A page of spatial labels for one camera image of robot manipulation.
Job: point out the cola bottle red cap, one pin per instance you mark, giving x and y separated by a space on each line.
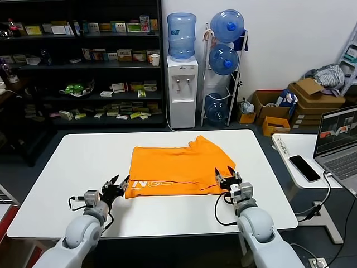
11 28

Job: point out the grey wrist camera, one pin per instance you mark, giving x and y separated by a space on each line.
245 191
90 198

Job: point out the cardboard box with open flap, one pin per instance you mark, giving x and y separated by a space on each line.
306 86

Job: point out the long lime green box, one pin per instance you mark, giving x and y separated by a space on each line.
80 116

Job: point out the orange t-shirt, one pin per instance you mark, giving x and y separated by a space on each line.
173 167

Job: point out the brown labelled cardboard box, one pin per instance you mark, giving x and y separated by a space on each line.
306 118

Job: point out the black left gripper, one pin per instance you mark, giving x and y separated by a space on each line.
110 192

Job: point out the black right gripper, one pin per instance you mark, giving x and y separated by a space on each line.
227 185

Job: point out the white side table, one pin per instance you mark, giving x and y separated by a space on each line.
301 145

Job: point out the white teal medicine box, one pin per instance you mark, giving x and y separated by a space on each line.
119 27

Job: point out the blue white tall box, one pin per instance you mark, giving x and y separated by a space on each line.
76 28

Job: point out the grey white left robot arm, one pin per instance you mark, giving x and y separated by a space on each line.
81 231

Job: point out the white flat carton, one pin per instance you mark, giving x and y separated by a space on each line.
60 29

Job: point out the colourful tall carton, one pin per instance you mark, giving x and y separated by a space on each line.
145 24

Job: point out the white paper cup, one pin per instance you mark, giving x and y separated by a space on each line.
155 59

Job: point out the white storage rack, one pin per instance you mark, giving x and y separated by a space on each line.
350 56

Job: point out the green beige medicine box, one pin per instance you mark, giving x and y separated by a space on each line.
150 86

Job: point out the yellow tall carton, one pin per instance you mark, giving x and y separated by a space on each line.
154 25

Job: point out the grey plastic bag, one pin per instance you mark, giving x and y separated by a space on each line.
246 107

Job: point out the grey striped clothes pile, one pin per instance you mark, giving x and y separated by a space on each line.
328 74

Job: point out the small yellow cardboard box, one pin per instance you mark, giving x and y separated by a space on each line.
247 118

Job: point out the white grey medicine box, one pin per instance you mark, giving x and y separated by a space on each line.
112 57

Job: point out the orange cardboard box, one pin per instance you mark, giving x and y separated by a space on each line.
276 128

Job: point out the dark blue hanging cloth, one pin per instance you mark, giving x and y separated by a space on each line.
241 44

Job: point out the small flat white box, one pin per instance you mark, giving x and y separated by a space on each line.
76 60

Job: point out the yellow white medicine box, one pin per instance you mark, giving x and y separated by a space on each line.
124 55

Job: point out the bowl with green bag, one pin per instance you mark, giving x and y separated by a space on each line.
76 89

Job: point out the black stand behind rack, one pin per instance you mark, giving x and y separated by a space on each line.
237 83

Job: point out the large brown cardboard box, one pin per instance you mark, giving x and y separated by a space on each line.
321 102

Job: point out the flat white medicine box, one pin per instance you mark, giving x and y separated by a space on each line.
106 93

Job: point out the white brown medicine box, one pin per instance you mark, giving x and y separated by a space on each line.
149 56

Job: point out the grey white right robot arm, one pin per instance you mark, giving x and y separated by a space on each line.
256 223

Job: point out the red white metal cabinet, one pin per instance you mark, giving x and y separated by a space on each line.
7 220

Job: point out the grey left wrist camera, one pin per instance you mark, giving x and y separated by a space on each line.
90 198

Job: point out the grey laptop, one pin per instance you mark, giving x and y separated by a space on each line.
338 162

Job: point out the open red-rimmed cardboard box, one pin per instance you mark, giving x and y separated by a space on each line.
272 111

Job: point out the black smartphone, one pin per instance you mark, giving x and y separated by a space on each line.
304 168

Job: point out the blue white bag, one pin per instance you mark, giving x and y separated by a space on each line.
287 98

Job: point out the lime green medicine box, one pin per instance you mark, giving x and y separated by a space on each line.
135 114

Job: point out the white floor power strip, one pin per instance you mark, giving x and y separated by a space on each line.
317 263

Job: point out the dark blue bottle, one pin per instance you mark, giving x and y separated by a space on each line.
46 57

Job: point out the black shelf unit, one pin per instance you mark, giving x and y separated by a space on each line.
162 83

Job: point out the flat white red box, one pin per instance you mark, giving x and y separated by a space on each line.
122 116

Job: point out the small white green box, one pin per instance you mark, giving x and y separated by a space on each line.
144 117

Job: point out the white red-striped medicine box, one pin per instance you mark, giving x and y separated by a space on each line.
120 87

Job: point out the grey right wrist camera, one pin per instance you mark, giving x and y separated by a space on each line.
245 191

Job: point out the upright labelled blue water jug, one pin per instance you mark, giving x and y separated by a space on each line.
182 35

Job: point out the white water dispenser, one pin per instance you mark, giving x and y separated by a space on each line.
182 105

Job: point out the small lime green box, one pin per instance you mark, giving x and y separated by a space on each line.
142 93

